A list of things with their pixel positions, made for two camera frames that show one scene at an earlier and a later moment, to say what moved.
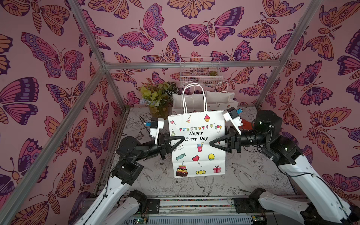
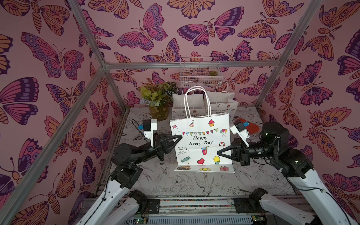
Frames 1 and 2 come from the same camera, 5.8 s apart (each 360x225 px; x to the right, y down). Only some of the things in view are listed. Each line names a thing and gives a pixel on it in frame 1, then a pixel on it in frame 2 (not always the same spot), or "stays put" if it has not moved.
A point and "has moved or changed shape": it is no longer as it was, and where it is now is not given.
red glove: (246, 125) stays put
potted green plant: (159, 99) stays put
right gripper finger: (212, 144) -> (226, 156)
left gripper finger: (169, 147) stays put
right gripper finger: (212, 143) -> (229, 148)
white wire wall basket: (200, 72) stays put
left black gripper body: (160, 148) stays put
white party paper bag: (195, 156) has moved or changed shape
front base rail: (213, 210) stays put
